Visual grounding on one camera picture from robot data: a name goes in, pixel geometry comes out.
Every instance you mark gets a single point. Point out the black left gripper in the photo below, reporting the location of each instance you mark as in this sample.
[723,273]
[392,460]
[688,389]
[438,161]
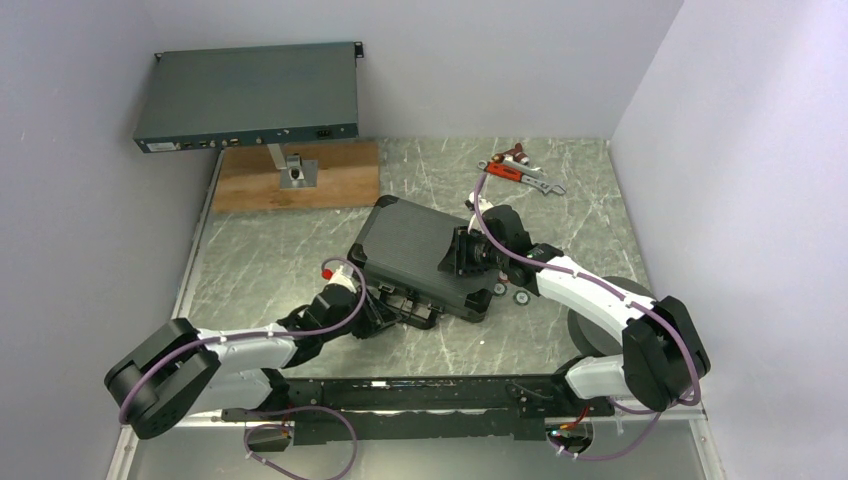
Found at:
[376,315]

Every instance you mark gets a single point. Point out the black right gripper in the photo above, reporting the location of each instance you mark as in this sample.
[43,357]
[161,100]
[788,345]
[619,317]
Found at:
[464,241]

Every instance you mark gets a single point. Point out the green poker chip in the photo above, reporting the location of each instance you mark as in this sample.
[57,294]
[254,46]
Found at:
[521,298]

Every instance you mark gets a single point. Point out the black foam-lined poker case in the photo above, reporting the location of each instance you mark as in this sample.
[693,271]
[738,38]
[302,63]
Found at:
[399,248]

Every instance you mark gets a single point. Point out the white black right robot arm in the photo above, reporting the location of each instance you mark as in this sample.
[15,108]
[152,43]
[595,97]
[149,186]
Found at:
[632,345]

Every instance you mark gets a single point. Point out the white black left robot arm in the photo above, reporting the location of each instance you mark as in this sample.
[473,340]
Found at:
[180,370]

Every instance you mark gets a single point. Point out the poker chip beside case lower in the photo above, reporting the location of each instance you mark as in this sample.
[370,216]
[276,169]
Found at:
[499,289]

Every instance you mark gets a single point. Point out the adjustable metal wrench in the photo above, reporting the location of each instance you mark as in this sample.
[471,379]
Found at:
[521,173]

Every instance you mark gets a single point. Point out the wooden board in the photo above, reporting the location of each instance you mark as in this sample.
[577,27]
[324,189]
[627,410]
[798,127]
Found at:
[348,176]

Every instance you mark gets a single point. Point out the grey foam roll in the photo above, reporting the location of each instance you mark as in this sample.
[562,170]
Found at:
[589,338]

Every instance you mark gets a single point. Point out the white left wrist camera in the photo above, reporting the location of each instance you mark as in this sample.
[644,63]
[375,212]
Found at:
[343,275]

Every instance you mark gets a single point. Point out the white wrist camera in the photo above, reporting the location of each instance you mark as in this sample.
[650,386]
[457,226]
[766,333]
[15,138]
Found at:
[343,275]
[474,203]

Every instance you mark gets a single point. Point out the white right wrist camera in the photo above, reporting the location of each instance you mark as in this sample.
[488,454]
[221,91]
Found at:
[474,203]

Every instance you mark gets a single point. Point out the metal stand bracket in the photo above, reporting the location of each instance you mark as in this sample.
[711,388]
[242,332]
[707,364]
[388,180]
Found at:
[295,172]

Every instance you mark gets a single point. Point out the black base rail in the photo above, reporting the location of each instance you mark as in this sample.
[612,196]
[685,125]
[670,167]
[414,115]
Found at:
[393,408]

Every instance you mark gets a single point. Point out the grey rack network switch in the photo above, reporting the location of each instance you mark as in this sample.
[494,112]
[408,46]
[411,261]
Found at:
[228,97]

